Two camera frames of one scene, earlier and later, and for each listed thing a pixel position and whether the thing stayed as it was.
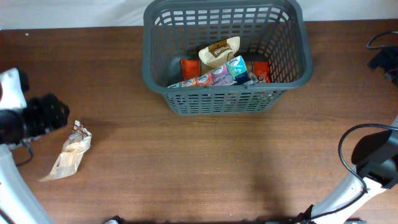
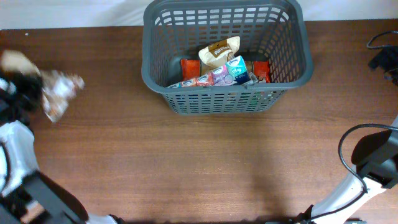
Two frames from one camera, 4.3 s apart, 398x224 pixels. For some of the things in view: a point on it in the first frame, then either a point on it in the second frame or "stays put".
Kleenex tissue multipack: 234,72 stays put
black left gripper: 48,109 to 33,83
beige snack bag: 216,55 stays put
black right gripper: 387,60 stays put
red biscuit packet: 190,68 stays put
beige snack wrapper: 78,143 to 57,88
